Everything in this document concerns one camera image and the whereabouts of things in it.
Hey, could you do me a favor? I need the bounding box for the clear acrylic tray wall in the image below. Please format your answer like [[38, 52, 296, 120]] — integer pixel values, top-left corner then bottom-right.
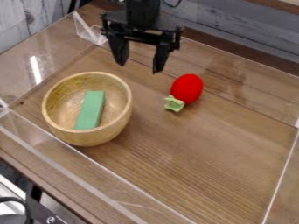
[[0, 105, 195, 224]]

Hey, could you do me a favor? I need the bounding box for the brown wooden bowl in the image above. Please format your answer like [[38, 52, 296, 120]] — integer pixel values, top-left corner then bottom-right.
[[41, 72, 132, 146]]

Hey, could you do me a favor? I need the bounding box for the red toy strawberry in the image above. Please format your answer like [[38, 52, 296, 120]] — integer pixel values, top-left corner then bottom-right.
[[164, 73, 203, 112]]

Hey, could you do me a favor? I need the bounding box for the clear acrylic corner bracket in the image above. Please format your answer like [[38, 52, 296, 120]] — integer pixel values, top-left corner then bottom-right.
[[72, 11, 108, 46]]

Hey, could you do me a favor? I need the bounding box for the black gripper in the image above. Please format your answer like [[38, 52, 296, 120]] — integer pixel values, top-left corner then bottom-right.
[[98, 0, 183, 73]]

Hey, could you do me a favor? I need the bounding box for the black cable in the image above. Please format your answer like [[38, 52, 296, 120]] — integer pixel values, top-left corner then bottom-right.
[[163, 0, 184, 9]]

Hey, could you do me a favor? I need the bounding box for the black metal stand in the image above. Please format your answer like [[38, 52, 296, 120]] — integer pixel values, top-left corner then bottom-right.
[[0, 182, 68, 224]]

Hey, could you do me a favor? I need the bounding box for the green rectangular block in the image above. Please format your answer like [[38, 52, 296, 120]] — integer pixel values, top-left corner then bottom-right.
[[74, 91, 105, 130]]

